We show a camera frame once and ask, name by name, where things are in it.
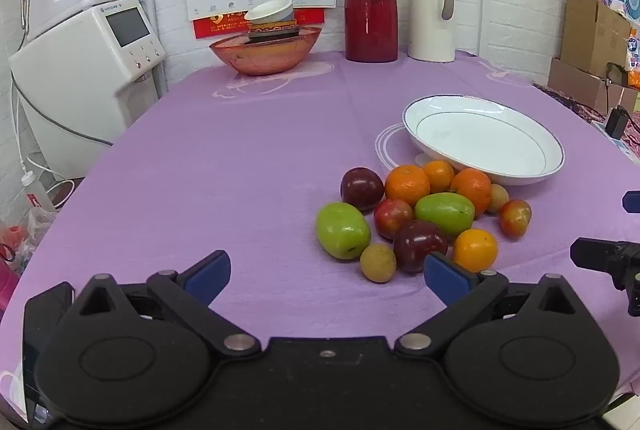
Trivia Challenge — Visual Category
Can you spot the red and yellow plum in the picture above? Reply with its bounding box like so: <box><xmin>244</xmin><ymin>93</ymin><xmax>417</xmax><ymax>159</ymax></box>
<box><xmin>499</xmin><ymin>199</ymin><xmax>533</xmax><ymax>238</ymax></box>

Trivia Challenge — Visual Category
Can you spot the tall cardboard box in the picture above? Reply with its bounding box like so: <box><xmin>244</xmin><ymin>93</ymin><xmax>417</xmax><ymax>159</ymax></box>
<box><xmin>559</xmin><ymin>0</ymin><xmax>632</xmax><ymax>79</ymax></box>

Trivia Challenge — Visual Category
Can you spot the dark purple plum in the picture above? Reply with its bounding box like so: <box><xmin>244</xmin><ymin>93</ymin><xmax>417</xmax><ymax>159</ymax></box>
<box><xmin>393</xmin><ymin>220</ymin><xmax>450</xmax><ymax>275</ymax></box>
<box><xmin>341</xmin><ymin>167</ymin><xmax>386</xmax><ymax>211</ymax></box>

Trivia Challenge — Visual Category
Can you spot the clear plastic bottle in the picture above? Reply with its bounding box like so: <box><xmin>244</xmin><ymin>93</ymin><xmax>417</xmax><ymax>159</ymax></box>
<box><xmin>20</xmin><ymin>170</ymin><xmax>58</xmax><ymax>214</ymax></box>

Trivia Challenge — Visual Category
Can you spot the grey cable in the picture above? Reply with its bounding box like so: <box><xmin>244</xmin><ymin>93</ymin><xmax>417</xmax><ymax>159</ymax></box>
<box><xmin>11</xmin><ymin>74</ymin><xmax>115</xmax><ymax>147</ymax></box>

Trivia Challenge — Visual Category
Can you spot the black power adapter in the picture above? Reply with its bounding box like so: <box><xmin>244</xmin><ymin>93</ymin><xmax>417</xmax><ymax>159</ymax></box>
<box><xmin>604</xmin><ymin>106</ymin><xmax>632</xmax><ymax>139</ymax></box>

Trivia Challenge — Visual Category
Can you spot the green jujube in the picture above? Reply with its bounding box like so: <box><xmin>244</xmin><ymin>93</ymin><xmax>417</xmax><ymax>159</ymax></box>
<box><xmin>413</xmin><ymin>192</ymin><xmax>476</xmax><ymax>238</ymax></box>
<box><xmin>315</xmin><ymin>202</ymin><xmax>372</xmax><ymax>261</ymax></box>

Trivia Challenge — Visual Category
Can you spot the white bowl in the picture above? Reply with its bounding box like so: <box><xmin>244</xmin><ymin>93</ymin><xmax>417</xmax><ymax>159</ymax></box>
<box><xmin>243</xmin><ymin>0</ymin><xmax>295</xmax><ymax>24</ymax></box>

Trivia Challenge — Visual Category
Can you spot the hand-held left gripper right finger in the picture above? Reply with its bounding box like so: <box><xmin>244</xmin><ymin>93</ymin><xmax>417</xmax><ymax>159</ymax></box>
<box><xmin>395</xmin><ymin>252</ymin><xmax>583</xmax><ymax>357</ymax></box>

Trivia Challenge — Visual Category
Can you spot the yellow-orange citrus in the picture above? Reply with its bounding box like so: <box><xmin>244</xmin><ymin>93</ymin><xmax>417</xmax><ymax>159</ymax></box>
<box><xmin>453</xmin><ymin>228</ymin><xmax>499</xmax><ymax>273</ymax></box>

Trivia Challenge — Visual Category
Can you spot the white cable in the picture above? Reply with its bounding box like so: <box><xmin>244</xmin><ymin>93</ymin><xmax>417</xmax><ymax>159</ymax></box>
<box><xmin>15</xmin><ymin>150</ymin><xmax>77</xmax><ymax>198</ymax></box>

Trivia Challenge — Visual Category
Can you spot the tan longan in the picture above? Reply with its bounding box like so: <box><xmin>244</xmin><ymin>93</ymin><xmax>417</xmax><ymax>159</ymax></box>
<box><xmin>486</xmin><ymin>184</ymin><xmax>511</xmax><ymax>215</ymax></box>
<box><xmin>360</xmin><ymin>243</ymin><xmax>398</xmax><ymax>283</ymax></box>

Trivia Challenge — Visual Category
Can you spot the low cardboard box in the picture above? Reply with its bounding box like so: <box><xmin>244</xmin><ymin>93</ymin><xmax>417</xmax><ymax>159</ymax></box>
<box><xmin>547</xmin><ymin>57</ymin><xmax>640</xmax><ymax>114</ymax></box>

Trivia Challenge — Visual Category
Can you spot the small orange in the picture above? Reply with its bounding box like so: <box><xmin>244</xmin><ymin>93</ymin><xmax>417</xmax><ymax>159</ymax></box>
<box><xmin>422</xmin><ymin>160</ymin><xmax>457</xmax><ymax>194</ymax></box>

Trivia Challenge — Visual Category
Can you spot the red thermos jug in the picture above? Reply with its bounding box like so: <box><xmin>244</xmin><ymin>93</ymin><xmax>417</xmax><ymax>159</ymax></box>
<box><xmin>344</xmin><ymin>0</ymin><xmax>399</xmax><ymax>63</ymax></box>

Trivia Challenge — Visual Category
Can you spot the dark patterned cloth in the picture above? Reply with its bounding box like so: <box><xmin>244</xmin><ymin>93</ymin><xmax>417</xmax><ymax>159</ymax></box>
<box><xmin>532</xmin><ymin>82</ymin><xmax>640</xmax><ymax>145</ymax></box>

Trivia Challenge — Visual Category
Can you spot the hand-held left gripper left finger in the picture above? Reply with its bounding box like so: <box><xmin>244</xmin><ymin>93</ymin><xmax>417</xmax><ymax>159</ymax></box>
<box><xmin>74</xmin><ymin>250</ymin><xmax>261</xmax><ymax>357</ymax></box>

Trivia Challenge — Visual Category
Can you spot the white thermos jug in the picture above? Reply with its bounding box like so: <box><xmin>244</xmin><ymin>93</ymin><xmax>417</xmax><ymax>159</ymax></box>
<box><xmin>407</xmin><ymin>0</ymin><xmax>457</xmax><ymax>63</ymax></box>

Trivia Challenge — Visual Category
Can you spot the large orange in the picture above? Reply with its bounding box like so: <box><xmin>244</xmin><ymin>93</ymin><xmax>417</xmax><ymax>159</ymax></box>
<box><xmin>384</xmin><ymin>164</ymin><xmax>432</xmax><ymax>209</ymax></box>
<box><xmin>450</xmin><ymin>168</ymin><xmax>493</xmax><ymax>217</ymax></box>

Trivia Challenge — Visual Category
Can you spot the white dispenser with screen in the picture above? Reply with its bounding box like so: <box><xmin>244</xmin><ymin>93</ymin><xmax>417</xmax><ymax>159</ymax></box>
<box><xmin>9</xmin><ymin>0</ymin><xmax>168</xmax><ymax>181</ymax></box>

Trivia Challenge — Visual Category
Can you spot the red-brown glass bowl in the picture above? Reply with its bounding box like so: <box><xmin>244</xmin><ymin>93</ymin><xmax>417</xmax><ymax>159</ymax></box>
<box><xmin>209</xmin><ymin>26</ymin><xmax>323</xmax><ymax>76</ymax></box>

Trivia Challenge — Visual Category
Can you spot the clear plastic bag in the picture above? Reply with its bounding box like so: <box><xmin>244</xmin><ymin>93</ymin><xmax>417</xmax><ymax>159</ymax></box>
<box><xmin>0</xmin><ymin>205</ymin><xmax>57</xmax><ymax>273</ymax></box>

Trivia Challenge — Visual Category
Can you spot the white plate with dark rim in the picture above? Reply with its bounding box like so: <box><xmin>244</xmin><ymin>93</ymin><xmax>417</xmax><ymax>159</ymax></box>
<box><xmin>402</xmin><ymin>94</ymin><xmax>566</xmax><ymax>187</ymax></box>

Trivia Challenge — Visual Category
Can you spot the brown patterned bowl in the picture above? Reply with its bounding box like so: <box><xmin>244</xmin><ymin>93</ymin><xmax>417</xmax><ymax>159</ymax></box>
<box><xmin>249</xmin><ymin>22</ymin><xmax>301</xmax><ymax>34</ymax></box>

